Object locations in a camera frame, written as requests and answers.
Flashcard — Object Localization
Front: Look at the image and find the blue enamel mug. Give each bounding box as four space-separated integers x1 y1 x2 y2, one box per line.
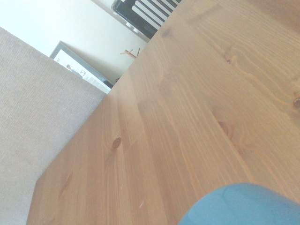
177 182 300 225

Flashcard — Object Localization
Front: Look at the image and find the small wooden peg stand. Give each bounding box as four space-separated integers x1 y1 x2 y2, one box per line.
120 47 141 58

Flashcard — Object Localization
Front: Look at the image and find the grey framed poster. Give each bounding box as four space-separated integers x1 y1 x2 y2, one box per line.
49 41 112 94

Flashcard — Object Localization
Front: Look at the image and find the black white striped object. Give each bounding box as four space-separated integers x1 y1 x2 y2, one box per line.
110 0 182 40

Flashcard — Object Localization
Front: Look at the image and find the grey fabric partition panel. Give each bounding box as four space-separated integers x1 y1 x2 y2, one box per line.
0 26 109 225

